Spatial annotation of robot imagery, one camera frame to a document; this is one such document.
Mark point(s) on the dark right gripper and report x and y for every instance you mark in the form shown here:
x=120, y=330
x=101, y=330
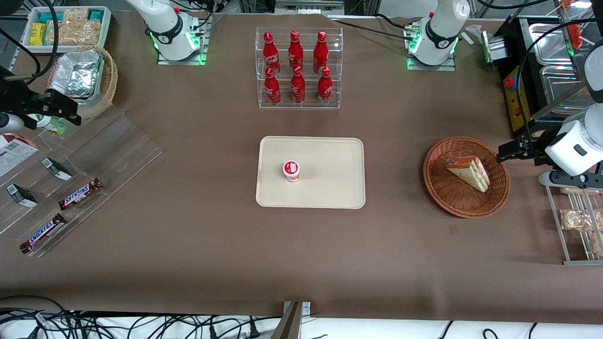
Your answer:
x=21, y=100

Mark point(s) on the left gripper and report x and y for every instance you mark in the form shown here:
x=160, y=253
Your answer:
x=533, y=145

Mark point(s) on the triangular sandwich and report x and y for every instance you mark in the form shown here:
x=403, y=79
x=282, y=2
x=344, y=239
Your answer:
x=471, y=172

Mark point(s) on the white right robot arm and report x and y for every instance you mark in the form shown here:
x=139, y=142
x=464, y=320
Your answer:
x=167, y=28

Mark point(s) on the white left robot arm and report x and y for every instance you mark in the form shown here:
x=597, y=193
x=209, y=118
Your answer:
x=438, y=37

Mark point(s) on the tan wicker basket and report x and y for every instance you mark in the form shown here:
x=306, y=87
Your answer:
x=109, y=84

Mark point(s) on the brown wicker basket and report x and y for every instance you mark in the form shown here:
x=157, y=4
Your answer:
x=452, y=200

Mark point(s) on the beige plastic tray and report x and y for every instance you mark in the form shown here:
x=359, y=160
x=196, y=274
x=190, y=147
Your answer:
x=330, y=155

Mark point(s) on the green white small bottle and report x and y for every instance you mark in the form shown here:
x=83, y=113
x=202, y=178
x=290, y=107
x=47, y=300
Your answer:
x=49, y=125

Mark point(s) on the silver foil container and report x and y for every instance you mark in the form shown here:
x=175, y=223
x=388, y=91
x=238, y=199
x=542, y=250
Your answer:
x=75, y=75

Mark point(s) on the small black white box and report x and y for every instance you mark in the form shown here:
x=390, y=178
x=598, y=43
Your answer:
x=56, y=168
x=21, y=195

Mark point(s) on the white red barcode carton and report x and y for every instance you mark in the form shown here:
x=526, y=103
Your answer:
x=14, y=155

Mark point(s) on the clear acrylic display stand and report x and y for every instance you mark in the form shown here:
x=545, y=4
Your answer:
x=118, y=150

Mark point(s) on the clear fried snack bag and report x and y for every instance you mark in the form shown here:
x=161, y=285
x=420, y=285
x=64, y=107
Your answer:
x=597, y=245
x=579, y=191
x=577, y=220

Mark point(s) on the clear cracker bag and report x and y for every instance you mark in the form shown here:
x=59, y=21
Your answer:
x=75, y=15
x=60, y=34
x=88, y=32

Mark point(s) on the yellow snack pack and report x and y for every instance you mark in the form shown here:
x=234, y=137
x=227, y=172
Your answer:
x=37, y=34

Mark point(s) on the steel warmer pan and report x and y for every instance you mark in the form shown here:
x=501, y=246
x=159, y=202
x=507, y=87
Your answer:
x=560, y=84
x=546, y=44

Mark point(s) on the brown snickers bar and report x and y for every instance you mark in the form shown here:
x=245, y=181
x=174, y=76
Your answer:
x=43, y=233
x=80, y=194

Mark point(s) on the teal snack pack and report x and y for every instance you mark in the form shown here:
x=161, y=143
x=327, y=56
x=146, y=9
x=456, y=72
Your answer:
x=96, y=15
x=51, y=17

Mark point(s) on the white plastic bin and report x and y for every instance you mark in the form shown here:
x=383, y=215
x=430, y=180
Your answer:
x=107, y=28

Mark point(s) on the black food warmer appliance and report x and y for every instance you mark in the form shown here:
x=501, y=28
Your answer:
x=511, y=47

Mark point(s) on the silver metal block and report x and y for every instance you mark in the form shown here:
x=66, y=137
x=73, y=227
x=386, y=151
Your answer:
x=494, y=47

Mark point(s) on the clear plastic wrapper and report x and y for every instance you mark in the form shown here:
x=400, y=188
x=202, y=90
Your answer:
x=475, y=30

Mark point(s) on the red sausage skewer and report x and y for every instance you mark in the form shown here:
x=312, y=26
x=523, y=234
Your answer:
x=574, y=35

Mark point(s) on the red cola bottle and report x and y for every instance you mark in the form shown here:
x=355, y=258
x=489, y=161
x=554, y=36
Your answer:
x=297, y=88
x=321, y=49
x=295, y=49
x=325, y=89
x=272, y=89
x=270, y=49

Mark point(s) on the clear acrylic bottle rack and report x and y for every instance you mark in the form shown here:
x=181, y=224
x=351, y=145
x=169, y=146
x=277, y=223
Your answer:
x=308, y=102

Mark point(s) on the red white yogurt cup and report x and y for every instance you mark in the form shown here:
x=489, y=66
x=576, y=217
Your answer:
x=291, y=170

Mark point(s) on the brown table cover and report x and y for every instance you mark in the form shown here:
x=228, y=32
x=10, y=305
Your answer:
x=301, y=254

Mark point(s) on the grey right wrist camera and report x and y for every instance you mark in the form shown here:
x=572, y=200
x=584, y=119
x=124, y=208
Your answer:
x=9, y=123

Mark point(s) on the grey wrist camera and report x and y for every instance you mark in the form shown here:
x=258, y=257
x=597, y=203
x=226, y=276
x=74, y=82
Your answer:
x=565, y=179
x=9, y=123

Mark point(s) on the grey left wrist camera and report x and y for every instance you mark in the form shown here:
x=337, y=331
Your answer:
x=565, y=179

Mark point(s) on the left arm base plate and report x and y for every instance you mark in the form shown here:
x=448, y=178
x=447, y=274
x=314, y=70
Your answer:
x=431, y=67

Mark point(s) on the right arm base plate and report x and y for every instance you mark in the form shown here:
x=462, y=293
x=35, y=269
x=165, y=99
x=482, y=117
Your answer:
x=203, y=47

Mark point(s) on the aluminium frame structure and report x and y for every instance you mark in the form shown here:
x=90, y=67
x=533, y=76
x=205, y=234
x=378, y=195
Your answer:
x=308, y=5

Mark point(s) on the silver metal bracket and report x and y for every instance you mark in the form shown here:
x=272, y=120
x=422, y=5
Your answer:
x=306, y=308

